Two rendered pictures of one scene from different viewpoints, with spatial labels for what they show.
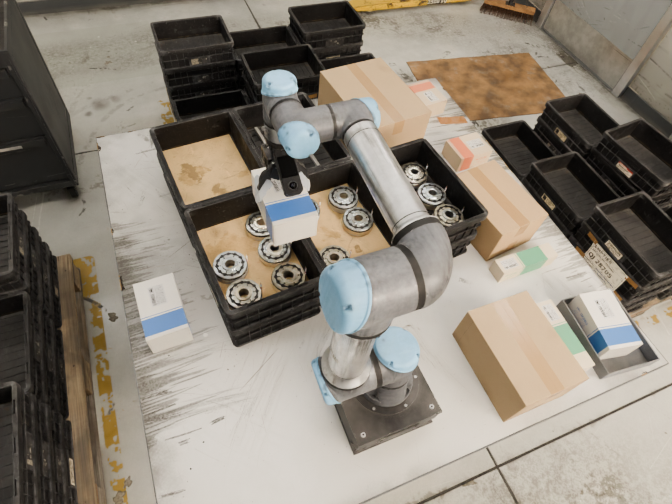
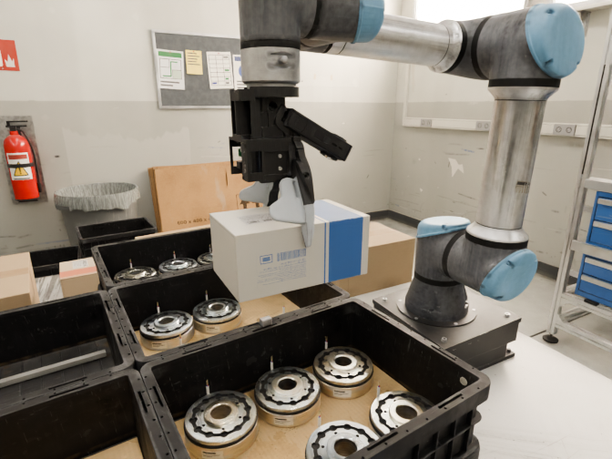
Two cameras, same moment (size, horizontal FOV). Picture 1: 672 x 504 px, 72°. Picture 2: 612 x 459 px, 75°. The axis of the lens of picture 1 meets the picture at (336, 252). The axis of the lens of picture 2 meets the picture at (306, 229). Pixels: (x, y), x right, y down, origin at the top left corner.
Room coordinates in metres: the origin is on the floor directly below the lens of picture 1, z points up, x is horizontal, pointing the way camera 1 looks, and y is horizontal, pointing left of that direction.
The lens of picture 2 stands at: (0.77, 0.72, 1.28)
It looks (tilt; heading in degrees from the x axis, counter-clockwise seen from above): 17 degrees down; 272
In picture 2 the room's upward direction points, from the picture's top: straight up
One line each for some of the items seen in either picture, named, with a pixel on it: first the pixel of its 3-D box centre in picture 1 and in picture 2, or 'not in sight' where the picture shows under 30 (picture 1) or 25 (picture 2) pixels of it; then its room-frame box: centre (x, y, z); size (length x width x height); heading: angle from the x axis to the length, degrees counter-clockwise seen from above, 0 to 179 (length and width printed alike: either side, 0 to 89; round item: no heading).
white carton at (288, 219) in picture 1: (283, 202); (289, 243); (0.81, 0.16, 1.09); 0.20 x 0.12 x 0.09; 29
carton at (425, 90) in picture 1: (425, 99); not in sight; (1.87, -0.30, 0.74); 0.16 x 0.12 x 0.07; 35
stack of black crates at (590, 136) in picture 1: (572, 141); (45, 286); (2.29, -1.29, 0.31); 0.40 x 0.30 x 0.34; 29
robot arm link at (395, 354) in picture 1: (391, 356); (443, 245); (0.47, -0.18, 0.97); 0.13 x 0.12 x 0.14; 119
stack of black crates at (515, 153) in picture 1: (514, 161); not in sight; (2.10, -0.94, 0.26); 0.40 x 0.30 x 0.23; 29
